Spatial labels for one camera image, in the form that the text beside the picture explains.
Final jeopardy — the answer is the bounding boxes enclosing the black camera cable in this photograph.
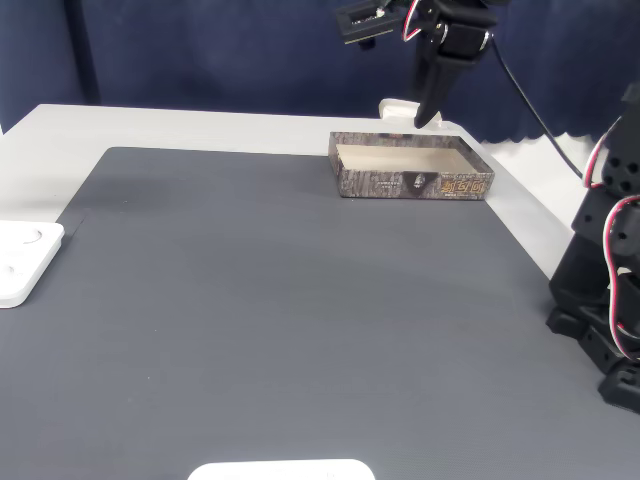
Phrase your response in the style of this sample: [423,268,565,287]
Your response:
[489,39,586,180]

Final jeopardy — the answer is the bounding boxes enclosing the white tray with round wells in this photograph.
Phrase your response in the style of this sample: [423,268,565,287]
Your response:
[0,219,67,310]

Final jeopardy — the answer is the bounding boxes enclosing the white block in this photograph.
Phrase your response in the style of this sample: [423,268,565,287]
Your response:
[378,98,444,132]

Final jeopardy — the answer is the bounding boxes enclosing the white flat device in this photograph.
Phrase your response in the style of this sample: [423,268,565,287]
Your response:
[187,458,377,480]

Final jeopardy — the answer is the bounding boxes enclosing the bark patterned cardboard box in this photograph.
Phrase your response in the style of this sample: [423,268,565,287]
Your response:
[328,130,496,201]

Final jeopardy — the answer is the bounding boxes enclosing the dark blue curtain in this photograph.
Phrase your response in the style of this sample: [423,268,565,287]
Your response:
[0,0,640,146]

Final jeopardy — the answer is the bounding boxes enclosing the grey table mat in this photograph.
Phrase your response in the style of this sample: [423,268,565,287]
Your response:
[0,145,640,480]

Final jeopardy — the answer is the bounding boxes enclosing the black camera module with mount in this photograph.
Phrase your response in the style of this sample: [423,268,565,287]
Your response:
[333,0,417,51]

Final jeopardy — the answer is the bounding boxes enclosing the red white black servo wire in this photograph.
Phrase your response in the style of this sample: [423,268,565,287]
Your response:
[401,0,425,45]
[583,117,640,362]

